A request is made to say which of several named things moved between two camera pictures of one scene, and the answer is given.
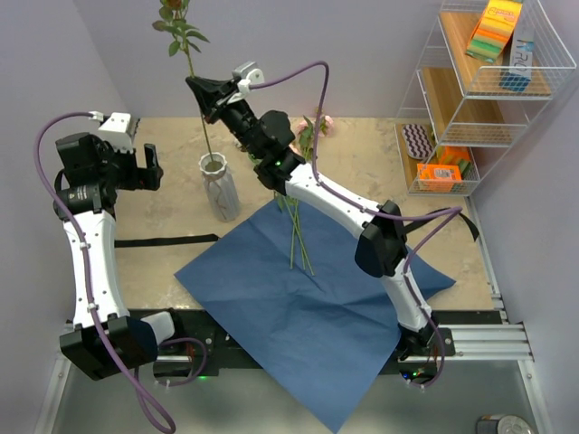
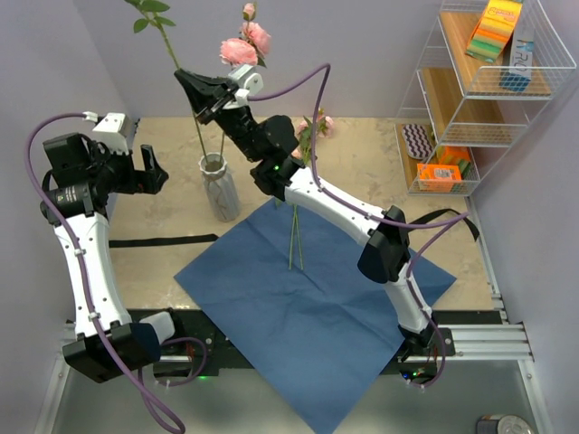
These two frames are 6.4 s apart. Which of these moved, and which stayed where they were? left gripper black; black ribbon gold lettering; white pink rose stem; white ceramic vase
Moved: white pink rose stem
Stayed: left gripper black; white ceramic vase; black ribbon gold lettering
